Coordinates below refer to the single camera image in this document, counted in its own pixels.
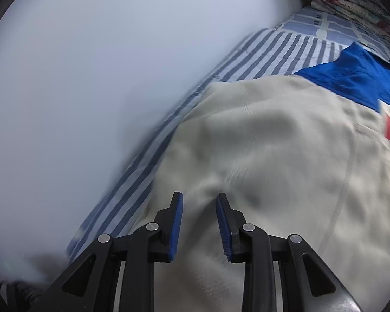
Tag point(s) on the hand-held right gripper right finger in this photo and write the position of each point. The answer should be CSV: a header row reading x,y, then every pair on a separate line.
x,y
222,227

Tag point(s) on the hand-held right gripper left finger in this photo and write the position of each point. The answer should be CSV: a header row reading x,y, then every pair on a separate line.
x,y
176,227

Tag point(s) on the beige and blue jacket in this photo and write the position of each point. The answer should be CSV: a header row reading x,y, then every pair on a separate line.
x,y
263,136

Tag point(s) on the blue white striped quilt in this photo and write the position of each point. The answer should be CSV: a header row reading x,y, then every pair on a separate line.
x,y
273,52

